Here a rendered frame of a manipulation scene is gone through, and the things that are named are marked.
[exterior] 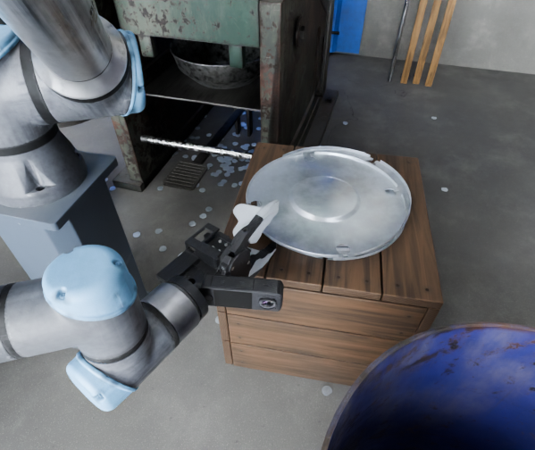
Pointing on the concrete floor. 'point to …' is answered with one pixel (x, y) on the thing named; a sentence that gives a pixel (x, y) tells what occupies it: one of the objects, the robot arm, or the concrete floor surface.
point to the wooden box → (337, 295)
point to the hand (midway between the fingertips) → (277, 227)
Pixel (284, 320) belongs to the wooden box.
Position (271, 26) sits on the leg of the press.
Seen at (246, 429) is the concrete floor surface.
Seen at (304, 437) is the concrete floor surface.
